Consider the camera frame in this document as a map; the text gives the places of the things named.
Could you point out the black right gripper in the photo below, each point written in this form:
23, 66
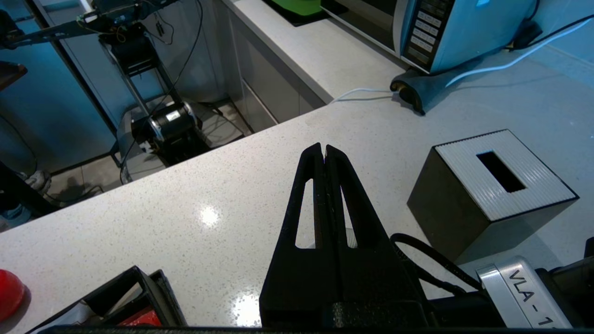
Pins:
464, 313

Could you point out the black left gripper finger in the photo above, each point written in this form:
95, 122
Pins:
297, 287

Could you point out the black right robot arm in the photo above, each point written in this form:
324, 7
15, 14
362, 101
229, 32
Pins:
571, 292

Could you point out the black tissue box white lid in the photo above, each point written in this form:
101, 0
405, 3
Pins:
455, 218

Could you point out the black compartment organizer box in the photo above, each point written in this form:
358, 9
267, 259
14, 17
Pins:
153, 297

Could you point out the red coffee sachet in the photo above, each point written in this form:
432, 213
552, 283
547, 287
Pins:
141, 319

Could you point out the grey cloth towel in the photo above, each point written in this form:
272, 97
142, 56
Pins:
427, 88

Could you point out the white kitchen cabinet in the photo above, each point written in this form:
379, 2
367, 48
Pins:
274, 88

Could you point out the black teleoperation rig stand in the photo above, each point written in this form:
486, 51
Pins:
167, 130

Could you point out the silver microwave oven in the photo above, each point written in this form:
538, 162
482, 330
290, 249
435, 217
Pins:
464, 28

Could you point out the green plastic tray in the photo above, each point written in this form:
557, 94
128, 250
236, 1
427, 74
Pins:
297, 7

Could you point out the red tomato-shaped timer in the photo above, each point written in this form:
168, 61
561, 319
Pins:
8, 294

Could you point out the brown wooden desk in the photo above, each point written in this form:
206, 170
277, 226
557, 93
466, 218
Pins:
11, 74

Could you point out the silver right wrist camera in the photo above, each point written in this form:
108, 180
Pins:
519, 292

